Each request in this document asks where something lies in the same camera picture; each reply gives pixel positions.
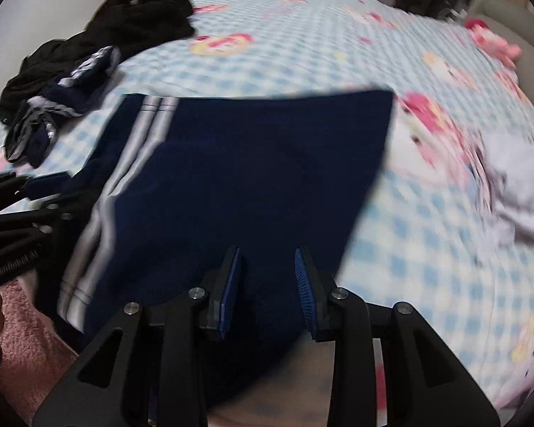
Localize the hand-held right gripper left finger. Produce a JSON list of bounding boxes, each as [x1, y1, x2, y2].
[[31, 246, 244, 427]]

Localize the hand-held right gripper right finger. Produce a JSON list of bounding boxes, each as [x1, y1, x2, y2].
[[294, 246, 502, 427]]

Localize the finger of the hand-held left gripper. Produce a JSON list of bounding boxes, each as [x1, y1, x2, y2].
[[0, 196, 83, 237], [0, 171, 71, 202]]

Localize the navy white-striped pants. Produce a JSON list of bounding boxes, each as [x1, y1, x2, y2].
[[56, 90, 397, 410]]

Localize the black clothes pile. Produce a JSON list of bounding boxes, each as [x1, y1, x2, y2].
[[0, 0, 195, 152]]

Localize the pink fuzzy cloth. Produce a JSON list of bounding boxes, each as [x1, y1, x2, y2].
[[0, 273, 82, 415]]

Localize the navy white-striped garment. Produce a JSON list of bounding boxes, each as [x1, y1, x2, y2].
[[4, 45, 122, 168]]

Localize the lavender cloth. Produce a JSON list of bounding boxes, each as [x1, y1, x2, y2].
[[475, 131, 534, 252]]

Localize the blue checkered printed bed sheet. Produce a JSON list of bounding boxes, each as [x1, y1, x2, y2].
[[0, 0, 534, 410]]

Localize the pink plush toy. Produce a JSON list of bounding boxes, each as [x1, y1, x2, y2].
[[465, 18, 522, 70]]

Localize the beige headboard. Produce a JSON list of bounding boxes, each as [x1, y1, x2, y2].
[[467, 0, 534, 103]]

